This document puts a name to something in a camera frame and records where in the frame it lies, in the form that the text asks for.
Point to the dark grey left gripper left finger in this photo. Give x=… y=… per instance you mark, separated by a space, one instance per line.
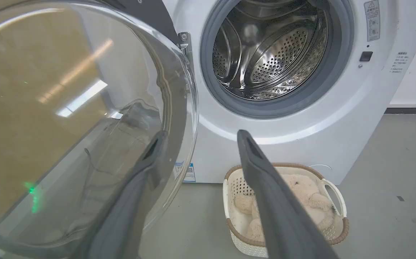
x=121 y=219

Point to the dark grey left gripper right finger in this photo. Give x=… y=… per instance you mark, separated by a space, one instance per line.
x=279 y=216

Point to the round glass washing machine door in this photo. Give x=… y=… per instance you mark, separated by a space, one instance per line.
x=67 y=118

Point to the white front-load washing machine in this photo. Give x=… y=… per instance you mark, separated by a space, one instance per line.
x=301 y=118

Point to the beige plush teddy bear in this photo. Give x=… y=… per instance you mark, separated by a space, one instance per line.
x=310 y=196

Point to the white woven laundry basket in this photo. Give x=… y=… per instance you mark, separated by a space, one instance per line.
x=236 y=201

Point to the blue energy label sticker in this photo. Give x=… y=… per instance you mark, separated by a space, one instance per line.
x=190 y=172

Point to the grey warning label sticker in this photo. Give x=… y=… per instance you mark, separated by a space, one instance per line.
x=372 y=19

